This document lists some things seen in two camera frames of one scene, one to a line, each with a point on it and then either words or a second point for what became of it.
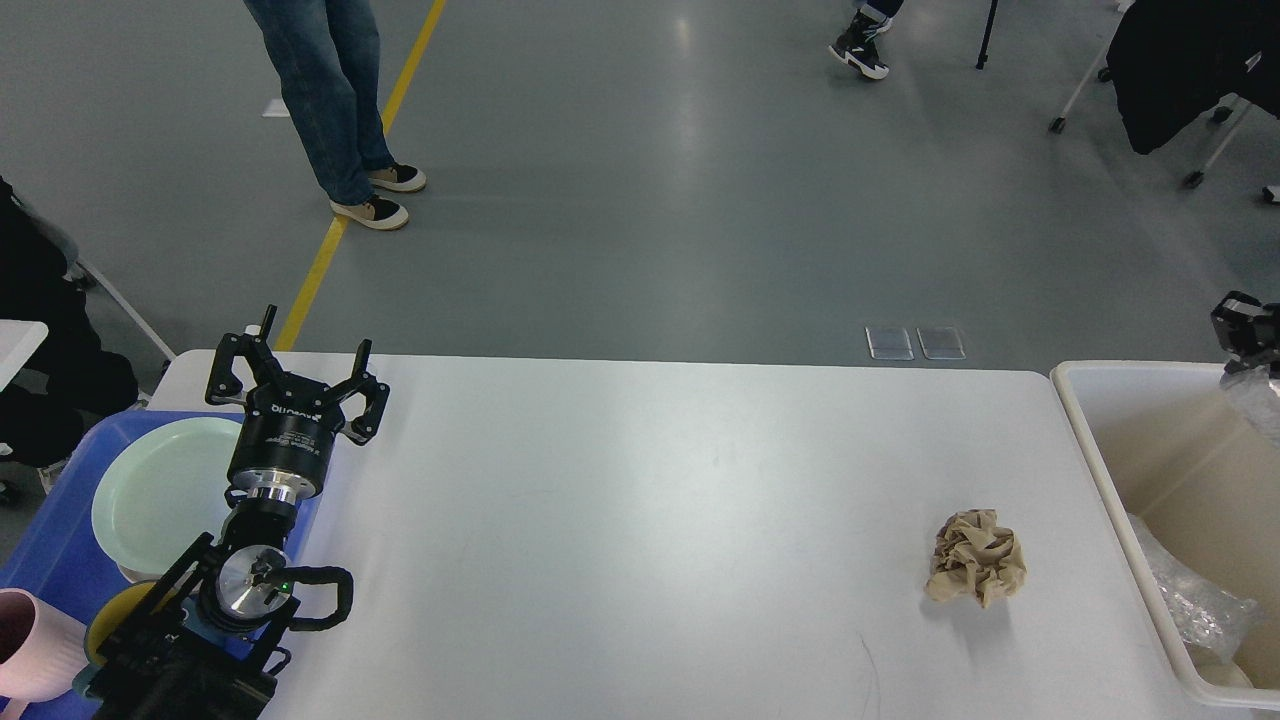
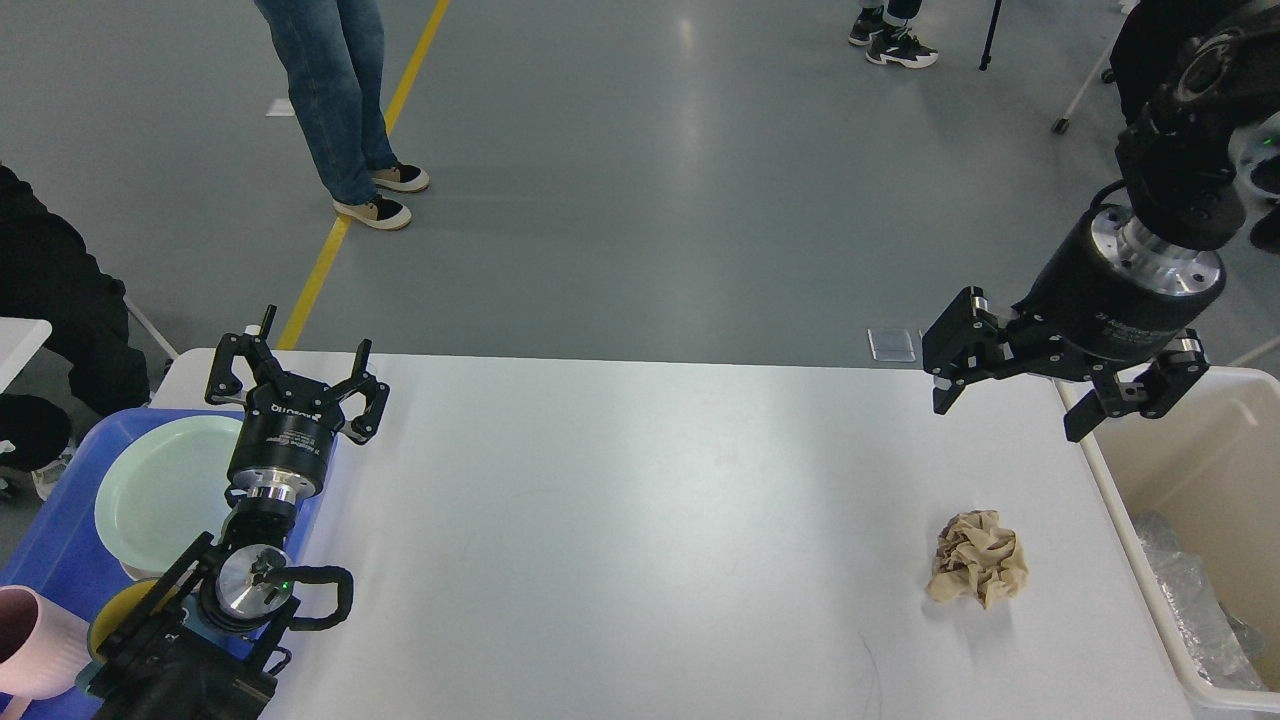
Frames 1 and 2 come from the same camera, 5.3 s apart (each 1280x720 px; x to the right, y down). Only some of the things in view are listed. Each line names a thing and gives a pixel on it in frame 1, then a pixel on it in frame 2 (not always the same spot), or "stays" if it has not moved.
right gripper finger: x=1249 y=330 to x=966 y=342
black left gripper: x=283 y=444 stays
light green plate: x=163 y=489 stays
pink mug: x=42 y=650 stays
